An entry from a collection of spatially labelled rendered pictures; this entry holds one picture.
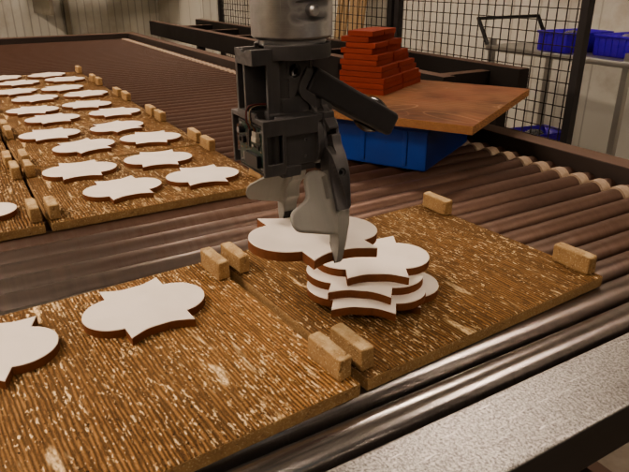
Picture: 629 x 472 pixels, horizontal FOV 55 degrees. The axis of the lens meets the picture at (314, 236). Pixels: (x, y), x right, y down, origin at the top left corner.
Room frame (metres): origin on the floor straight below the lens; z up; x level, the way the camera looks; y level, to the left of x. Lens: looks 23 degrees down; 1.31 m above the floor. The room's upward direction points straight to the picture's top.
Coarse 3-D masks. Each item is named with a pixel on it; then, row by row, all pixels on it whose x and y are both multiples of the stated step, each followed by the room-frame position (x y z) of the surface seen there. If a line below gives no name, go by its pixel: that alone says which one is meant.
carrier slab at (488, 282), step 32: (384, 224) 0.93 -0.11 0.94; (416, 224) 0.93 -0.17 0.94; (448, 224) 0.93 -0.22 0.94; (256, 256) 0.80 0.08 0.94; (448, 256) 0.80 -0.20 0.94; (480, 256) 0.80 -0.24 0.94; (512, 256) 0.80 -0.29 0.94; (544, 256) 0.80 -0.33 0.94; (256, 288) 0.70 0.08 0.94; (288, 288) 0.70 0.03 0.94; (448, 288) 0.70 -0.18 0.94; (480, 288) 0.70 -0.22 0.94; (512, 288) 0.70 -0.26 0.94; (544, 288) 0.70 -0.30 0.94; (576, 288) 0.71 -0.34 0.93; (288, 320) 0.63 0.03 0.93; (320, 320) 0.62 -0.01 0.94; (352, 320) 0.62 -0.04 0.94; (384, 320) 0.62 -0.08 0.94; (416, 320) 0.62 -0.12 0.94; (448, 320) 0.62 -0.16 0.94; (480, 320) 0.62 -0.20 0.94; (512, 320) 0.63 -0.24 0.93; (384, 352) 0.56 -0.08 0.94; (416, 352) 0.56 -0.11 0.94; (448, 352) 0.57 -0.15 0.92
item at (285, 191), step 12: (264, 180) 0.62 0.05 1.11; (276, 180) 0.62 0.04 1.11; (288, 180) 0.62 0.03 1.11; (300, 180) 0.63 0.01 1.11; (252, 192) 0.62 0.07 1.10; (264, 192) 0.62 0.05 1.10; (276, 192) 0.63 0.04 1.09; (288, 192) 0.63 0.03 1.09; (288, 204) 0.64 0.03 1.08; (288, 216) 0.64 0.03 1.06
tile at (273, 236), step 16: (272, 224) 0.62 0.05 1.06; (288, 224) 0.62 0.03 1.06; (352, 224) 0.63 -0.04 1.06; (368, 224) 0.63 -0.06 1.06; (256, 240) 0.57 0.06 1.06; (272, 240) 0.57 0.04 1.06; (288, 240) 0.57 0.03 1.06; (304, 240) 0.57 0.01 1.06; (320, 240) 0.58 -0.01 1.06; (352, 240) 0.58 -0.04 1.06; (368, 240) 0.59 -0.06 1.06; (272, 256) 0.54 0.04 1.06; (288, 256) 0.54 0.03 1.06; (304, 256) 0.54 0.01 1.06; (320, 256) 0.53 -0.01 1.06; (352, 256) 0.56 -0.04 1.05; (368, 256) 0.56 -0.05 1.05
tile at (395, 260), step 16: (384, 240) 0.76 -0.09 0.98; (384, 256) 0.71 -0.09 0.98; (400, 256) 0.71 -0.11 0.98; (416, 256) 0.71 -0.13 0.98; (336, 272) 0.67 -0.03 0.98; (352, 272) 0.66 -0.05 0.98; (368, 272) 0.66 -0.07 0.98; (384, 272) 0.66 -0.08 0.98; (400, 272) 0.66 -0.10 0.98; (416, 272) 0.68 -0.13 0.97
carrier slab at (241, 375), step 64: (0, 320) 0.62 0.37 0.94; (64, 320) 0.62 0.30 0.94; (256, 320) 0.62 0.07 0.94; (64, 384) 0.50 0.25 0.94; (128, 384) 0.50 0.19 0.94; (192, 384) 0.50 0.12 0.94; (256, 384) 0.50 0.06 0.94; (320, 384) 0.50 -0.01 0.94; (0, 448) 0.41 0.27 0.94; (64, 448) 0.41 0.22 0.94; (128, 448) 0.41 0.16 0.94; (192, 448) 0.41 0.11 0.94
